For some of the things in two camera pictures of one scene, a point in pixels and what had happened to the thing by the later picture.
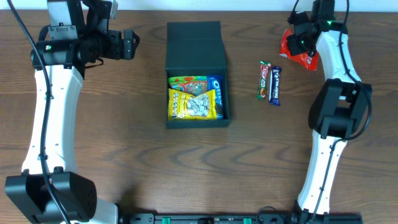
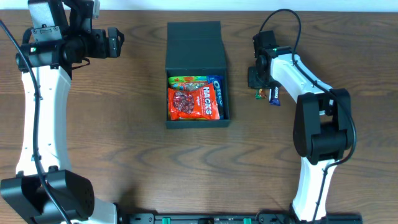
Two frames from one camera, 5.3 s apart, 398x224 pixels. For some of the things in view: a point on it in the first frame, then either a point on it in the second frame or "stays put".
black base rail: x=263 y=218 stays put
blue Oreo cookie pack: x=216 y=83 stays put
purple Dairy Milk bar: x=275 y=85 stays put
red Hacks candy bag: x=309 y=61 to x=198 y=103
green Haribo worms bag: x=192 y=84 stays put
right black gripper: x=294 y=18 to x=254 y=79
